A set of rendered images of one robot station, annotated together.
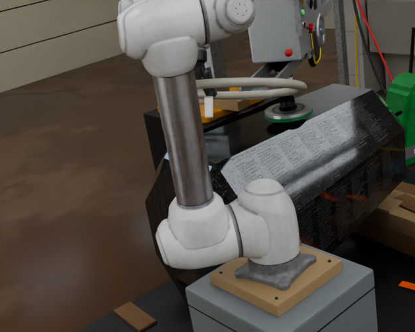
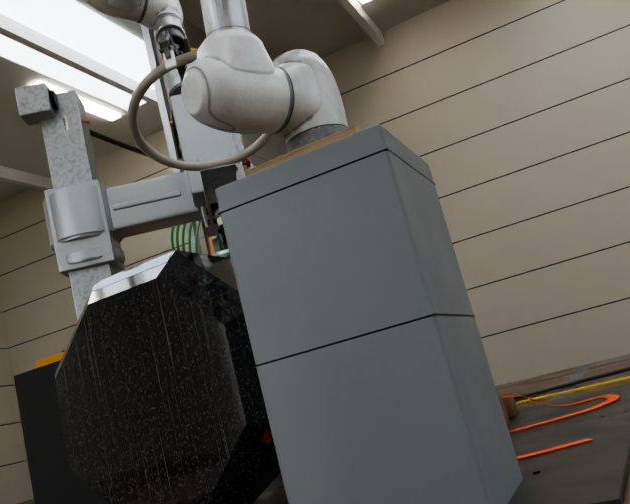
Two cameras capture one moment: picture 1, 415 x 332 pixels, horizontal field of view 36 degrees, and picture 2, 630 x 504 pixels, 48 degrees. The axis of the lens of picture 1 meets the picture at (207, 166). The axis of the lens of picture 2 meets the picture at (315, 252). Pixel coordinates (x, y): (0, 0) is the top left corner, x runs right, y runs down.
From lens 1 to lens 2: 1.74 m
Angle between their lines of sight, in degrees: 46
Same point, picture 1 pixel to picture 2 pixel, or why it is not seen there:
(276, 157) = not seen: hidden behind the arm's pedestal
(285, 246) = (337, 103)
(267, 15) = (203, 140)
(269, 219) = (316, 66)
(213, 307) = (266, 174)
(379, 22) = not seen: hidden behind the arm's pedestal
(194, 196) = (235, 14)
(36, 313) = not seen: outside the picture
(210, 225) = (257, 46)
